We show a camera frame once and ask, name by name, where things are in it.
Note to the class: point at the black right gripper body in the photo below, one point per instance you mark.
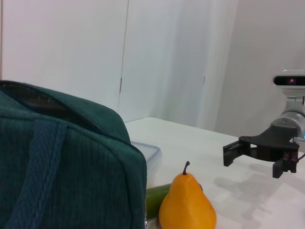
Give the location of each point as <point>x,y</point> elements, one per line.
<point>274,143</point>

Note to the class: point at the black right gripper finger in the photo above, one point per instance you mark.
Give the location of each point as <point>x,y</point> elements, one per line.
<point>234,152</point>
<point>278,168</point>

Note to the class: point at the orange yellow toy pear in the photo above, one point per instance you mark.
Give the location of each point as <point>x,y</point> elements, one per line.
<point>186,205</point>

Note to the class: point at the clear food container blue seal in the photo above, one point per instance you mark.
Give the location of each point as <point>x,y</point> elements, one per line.
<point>150,162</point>

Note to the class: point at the green cucumber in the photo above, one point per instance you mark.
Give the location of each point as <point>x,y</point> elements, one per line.
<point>155,198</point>

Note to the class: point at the dark teal insulated lunch bag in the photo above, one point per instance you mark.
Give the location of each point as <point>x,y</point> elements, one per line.
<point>71,155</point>

